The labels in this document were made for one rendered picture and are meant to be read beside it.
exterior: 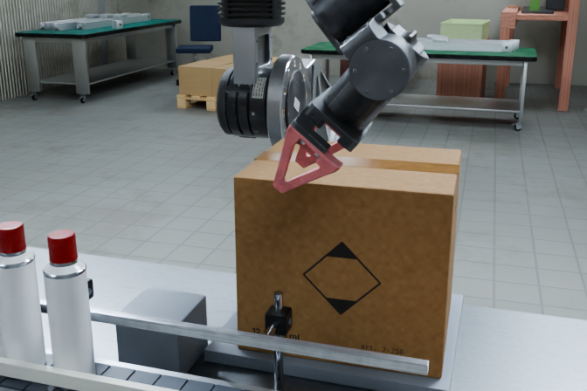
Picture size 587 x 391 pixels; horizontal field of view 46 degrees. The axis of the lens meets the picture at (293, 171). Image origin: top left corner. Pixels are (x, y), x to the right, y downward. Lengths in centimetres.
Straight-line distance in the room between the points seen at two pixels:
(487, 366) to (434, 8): 843
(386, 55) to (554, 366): 64
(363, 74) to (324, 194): 31
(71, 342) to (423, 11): 869
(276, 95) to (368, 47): 69
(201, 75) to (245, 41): 589
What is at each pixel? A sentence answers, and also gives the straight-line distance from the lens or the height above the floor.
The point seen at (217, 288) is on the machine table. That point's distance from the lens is 130.
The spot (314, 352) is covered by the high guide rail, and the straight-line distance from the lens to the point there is 85.
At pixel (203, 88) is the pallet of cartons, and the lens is 725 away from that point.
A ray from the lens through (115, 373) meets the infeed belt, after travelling 98.
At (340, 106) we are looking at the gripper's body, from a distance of 73.
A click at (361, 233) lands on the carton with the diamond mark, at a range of 93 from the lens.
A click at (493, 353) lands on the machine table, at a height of 83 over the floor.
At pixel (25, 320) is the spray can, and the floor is 96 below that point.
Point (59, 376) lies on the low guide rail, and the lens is 94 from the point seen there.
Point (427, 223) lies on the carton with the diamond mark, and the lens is 92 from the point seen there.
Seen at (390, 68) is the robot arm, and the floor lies 131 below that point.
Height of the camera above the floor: 139
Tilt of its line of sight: 16 degrees down
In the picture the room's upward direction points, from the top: straight up
